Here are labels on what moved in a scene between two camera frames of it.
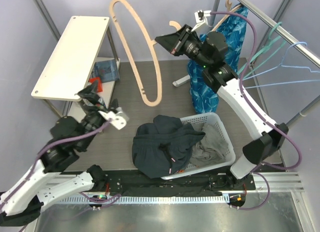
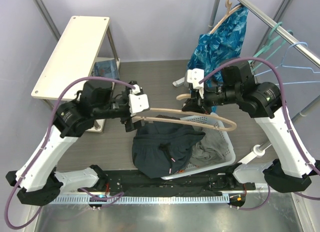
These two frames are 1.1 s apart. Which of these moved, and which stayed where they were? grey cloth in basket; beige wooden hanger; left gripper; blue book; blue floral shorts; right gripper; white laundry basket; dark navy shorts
Moved: left gripper; right gripper
Stayed: blue floral shorts; dark navy shorts; grey cloth in basket; blue book; white laundry basket; beige wooden hanger
